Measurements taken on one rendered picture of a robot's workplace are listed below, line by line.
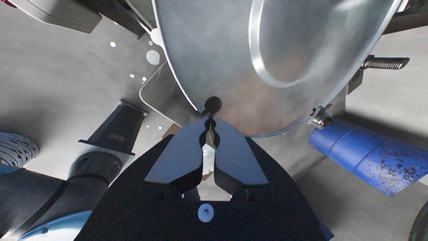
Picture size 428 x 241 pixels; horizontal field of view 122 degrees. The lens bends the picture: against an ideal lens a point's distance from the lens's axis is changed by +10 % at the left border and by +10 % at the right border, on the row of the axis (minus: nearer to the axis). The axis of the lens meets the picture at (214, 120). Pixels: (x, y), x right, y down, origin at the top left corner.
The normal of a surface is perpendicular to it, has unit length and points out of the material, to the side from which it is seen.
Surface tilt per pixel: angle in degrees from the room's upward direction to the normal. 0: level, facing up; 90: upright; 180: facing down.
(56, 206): 62
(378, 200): 90
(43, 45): 0
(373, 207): 90
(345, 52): 0
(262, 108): 0
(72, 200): 77
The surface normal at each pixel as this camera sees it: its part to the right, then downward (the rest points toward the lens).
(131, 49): 0.33, 0.47
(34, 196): 0.87, -0.41
